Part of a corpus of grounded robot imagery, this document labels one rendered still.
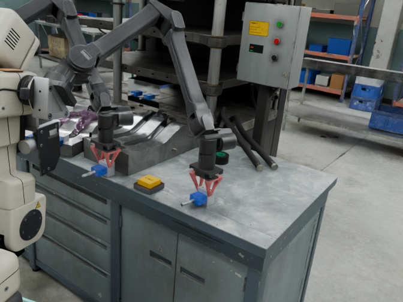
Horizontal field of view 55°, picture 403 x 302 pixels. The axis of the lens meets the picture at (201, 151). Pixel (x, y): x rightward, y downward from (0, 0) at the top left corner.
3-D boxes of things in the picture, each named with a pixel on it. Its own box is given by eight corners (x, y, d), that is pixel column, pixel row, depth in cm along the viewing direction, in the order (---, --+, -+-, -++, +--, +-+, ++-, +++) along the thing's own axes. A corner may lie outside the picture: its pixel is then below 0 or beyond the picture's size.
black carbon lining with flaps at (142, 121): (128, 151, 154) (129, 129, 150) (101, 141, 162) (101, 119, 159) (182, 132, 181) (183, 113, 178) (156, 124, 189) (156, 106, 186)
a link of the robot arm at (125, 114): (93, 103, 145) (98, 92, 138) (122, 101, 151) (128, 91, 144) (99, 132, 142) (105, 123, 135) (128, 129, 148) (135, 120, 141)
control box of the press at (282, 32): (255, 266, 231) (297, 5, 178) (213, 246, 246) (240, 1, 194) (271, 250, 248) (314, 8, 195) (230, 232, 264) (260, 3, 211)
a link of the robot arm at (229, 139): (189, 124, 131) (200, 114, 124) (217, 121, 137) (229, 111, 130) (199, 157, 128) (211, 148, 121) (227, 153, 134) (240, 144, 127)
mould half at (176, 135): (128, 176, 149) (128, 143, 144) (83, 157, 162) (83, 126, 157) (202, 145, 188) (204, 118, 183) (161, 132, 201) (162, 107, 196)
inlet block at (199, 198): (186, 215, 125) (187, 200, 123) (176, 208, 128) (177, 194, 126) (213, 203, 134) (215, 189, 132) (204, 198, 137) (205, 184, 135)
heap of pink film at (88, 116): (81, 135, 170) (80, 118, 167) (47, 128, 174) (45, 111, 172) (111, 120, 193) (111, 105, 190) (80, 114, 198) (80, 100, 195)
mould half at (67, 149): (72, 157, 161) (71, 132, 157) (20, 146, 167) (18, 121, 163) (129, 126, 205) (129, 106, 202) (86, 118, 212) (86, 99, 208)
